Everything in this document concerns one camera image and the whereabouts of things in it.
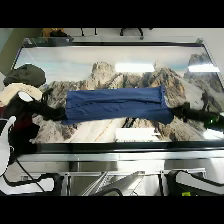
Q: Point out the silver frame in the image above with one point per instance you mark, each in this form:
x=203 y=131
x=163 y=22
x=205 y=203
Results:
x=100 y=156

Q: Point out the beige garment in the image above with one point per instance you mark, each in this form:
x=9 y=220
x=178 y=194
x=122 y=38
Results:
x=13 y=90

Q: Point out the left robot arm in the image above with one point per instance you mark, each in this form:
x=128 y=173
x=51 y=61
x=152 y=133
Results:
x=45 y=110

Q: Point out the blue garment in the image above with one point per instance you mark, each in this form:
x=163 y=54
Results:
x=116 y=103

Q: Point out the black chair base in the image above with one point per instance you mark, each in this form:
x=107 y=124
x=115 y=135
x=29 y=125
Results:
x=131 y=30

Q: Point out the red garment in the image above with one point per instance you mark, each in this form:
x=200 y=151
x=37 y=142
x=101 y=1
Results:
x=23 y=124

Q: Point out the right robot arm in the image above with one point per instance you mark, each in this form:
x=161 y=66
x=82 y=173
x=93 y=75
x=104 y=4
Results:
x=200 y=116

